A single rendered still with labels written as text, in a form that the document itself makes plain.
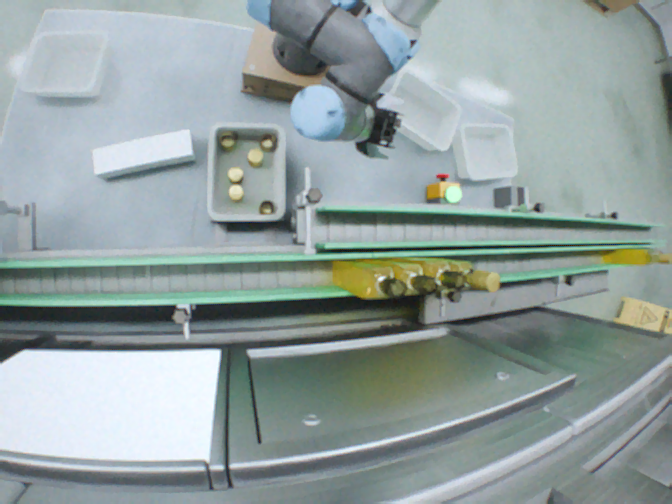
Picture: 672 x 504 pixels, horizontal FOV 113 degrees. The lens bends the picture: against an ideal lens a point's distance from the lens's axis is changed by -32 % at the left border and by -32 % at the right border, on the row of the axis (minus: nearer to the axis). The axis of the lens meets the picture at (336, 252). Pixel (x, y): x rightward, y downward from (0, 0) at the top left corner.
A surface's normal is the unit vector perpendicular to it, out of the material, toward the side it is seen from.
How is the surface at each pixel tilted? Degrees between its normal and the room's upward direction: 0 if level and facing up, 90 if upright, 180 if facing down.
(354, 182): 0
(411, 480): 90
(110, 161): 0
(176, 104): 0
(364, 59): 38
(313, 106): 46
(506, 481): 90
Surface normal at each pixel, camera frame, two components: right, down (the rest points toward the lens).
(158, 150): 0.29, 0.05
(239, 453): -0.01, -1.00
